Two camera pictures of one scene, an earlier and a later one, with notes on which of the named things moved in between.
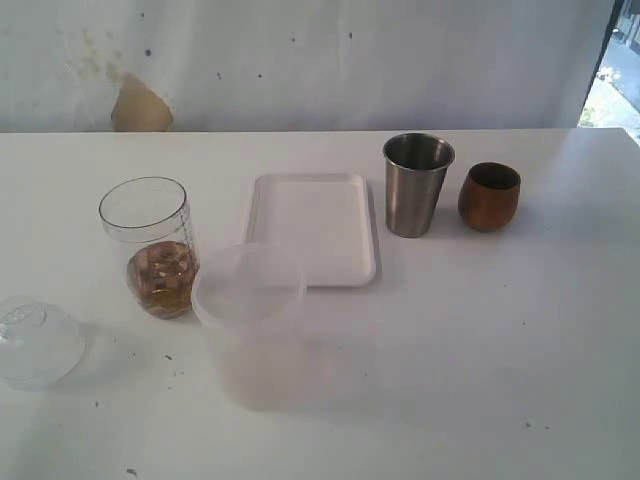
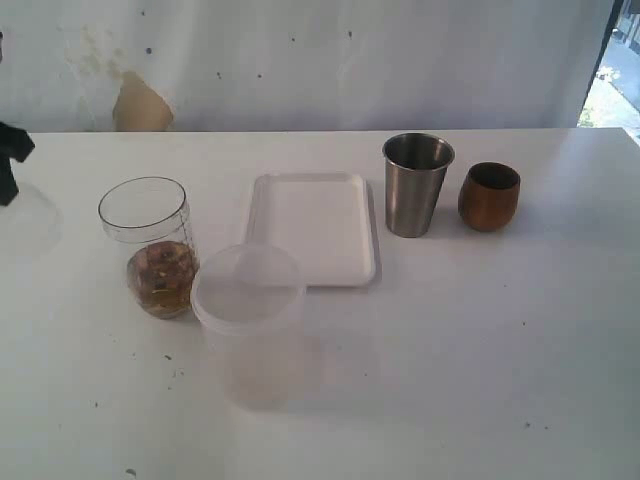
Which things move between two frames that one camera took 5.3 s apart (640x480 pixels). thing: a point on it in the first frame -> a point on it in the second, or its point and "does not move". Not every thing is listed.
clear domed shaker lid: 40,344 -> 30,225
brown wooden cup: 488,196 does not move
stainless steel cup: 415,165 does not move
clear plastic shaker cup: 148,220 does not move
